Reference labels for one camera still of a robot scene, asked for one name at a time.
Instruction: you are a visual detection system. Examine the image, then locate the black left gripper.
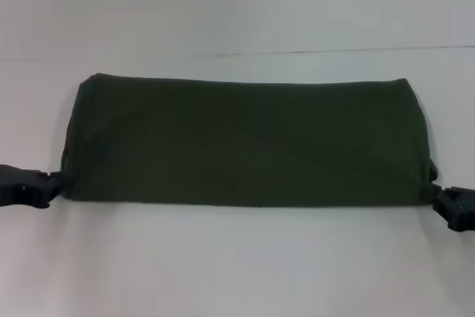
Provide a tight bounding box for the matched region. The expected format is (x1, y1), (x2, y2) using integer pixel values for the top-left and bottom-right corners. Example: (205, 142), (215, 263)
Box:
(0, 163), (73, 211)

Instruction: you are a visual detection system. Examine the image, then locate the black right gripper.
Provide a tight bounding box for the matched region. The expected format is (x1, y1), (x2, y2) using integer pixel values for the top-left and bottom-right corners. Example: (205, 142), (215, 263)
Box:
(422, 183), (475, 235)

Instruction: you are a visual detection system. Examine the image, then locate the dark green t-shirt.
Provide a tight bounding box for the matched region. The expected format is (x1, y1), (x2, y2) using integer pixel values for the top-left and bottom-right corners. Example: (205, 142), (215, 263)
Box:
(61, 71), (440, 209)

